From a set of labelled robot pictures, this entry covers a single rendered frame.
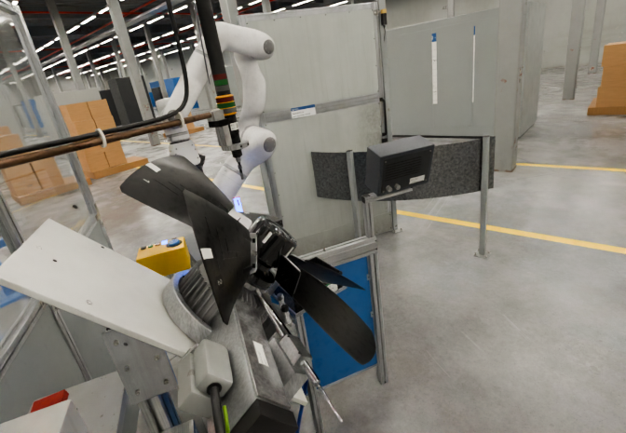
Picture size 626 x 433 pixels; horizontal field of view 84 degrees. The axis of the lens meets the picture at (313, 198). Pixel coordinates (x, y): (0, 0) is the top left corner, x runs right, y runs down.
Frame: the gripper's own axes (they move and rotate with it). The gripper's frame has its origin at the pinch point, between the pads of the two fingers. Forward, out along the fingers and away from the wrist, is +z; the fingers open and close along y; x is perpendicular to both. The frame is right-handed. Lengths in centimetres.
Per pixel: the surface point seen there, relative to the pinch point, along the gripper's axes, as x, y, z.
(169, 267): -12.4, -23.3, 25.1
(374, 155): -52, 53, 5
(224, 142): -58, -17, -15
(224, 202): -55, -20, -1
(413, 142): -60, 70, 5
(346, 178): 41, 144, 45
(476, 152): -41, 195, 40
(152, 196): -50, -34, -7
